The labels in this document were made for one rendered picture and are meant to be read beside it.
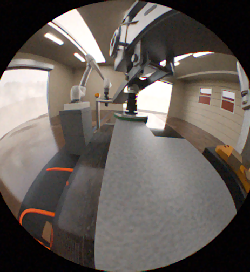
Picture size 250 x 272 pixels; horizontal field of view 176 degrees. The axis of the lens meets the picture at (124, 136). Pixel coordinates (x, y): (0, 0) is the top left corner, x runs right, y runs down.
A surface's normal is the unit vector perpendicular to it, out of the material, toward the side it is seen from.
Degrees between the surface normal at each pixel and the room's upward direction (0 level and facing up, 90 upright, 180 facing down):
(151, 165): 0
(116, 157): 0
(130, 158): 0
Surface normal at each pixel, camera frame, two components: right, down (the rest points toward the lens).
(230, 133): -1.00, -0.05
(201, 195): 0.07, -0.90
